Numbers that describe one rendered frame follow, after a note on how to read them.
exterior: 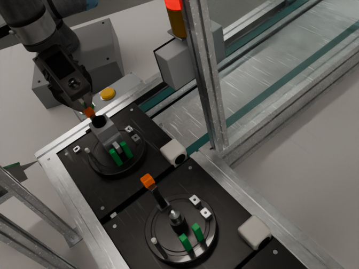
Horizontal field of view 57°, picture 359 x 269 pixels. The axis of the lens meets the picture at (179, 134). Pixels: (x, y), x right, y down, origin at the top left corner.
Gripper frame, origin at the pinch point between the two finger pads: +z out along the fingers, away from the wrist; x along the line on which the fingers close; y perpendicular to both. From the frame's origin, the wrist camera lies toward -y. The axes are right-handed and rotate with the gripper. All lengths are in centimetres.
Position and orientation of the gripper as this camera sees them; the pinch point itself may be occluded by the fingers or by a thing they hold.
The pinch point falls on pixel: (86, 109)
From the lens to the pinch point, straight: 81.5
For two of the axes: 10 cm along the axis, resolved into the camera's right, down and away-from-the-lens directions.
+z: 2.1, 6.1, 7.7
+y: -5.9, -5.5, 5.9
